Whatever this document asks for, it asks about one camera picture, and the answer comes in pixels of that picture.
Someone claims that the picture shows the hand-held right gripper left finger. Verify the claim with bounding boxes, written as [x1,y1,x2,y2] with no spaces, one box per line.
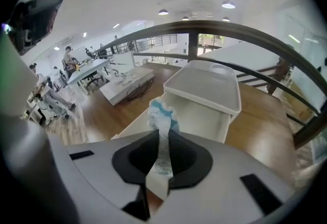
[48,129,160,224]

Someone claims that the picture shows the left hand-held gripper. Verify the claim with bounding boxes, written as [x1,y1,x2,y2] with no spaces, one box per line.
[0,32,80,224]

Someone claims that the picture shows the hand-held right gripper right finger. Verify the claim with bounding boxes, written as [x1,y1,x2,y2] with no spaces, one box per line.
[153,129,310,224]

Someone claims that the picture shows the white and blue cloth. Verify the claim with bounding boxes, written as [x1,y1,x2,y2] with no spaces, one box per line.
[147,97,181,180]

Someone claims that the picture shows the white drawer box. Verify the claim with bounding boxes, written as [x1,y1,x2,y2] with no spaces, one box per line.
[111,60,242,200]

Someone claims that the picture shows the wooden table black legs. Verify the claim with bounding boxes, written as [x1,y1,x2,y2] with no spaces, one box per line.
[81,61,299,185]

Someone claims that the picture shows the pale book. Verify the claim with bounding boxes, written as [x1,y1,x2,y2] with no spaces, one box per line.
[99,66,155,106]

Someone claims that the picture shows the dark-framed glasses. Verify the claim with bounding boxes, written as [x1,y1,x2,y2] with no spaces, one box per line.
[126,77,155,102]

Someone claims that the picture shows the black office chair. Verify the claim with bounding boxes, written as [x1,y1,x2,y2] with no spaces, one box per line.
[85,74,103,89]

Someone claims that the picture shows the glass top desk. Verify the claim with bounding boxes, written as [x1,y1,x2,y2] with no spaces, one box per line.
[66,58,113,96]

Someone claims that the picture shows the white chair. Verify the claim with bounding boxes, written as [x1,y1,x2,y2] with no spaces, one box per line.
[102,53,136,83]

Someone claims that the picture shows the dark curved railing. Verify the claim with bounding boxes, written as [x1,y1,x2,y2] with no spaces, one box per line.
[96,20,327,150]

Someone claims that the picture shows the black head-worn camera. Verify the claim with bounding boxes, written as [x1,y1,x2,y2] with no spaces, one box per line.
[7,0,64,56]

